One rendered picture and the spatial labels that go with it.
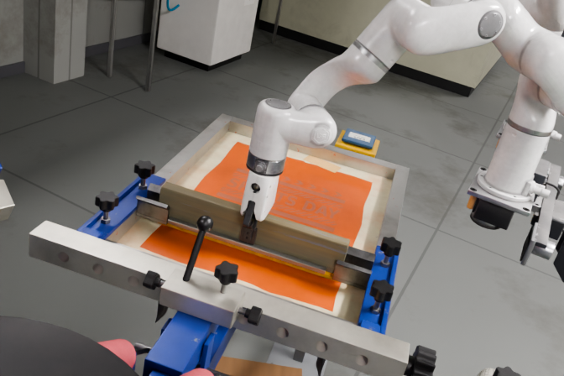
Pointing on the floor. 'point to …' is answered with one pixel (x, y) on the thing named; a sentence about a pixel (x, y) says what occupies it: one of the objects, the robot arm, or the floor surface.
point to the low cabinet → (369, 8)
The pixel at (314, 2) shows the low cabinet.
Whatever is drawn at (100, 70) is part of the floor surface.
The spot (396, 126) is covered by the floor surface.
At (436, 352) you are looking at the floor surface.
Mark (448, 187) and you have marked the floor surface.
